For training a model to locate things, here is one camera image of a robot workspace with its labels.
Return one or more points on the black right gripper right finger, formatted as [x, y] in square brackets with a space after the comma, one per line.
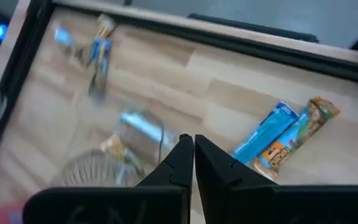
[259, 205]

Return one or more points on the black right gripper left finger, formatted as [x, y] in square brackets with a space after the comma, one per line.
[120, 205]

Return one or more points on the multicoloured wrapper granola bar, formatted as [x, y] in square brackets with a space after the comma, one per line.
[117, 149]

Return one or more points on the silver blue wrapper granola bar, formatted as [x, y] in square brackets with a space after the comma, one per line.
[141, 127]
[63, 35]

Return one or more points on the light blue Chewy granola bar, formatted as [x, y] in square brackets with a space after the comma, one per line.
[291, 140]

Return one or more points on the clear round glass plate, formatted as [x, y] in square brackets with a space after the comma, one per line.
[89, 171]

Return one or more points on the clear plastic bin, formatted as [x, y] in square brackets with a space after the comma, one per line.
[154, 155]

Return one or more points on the black aluminium table frame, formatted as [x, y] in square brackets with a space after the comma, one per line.
[259, 51]

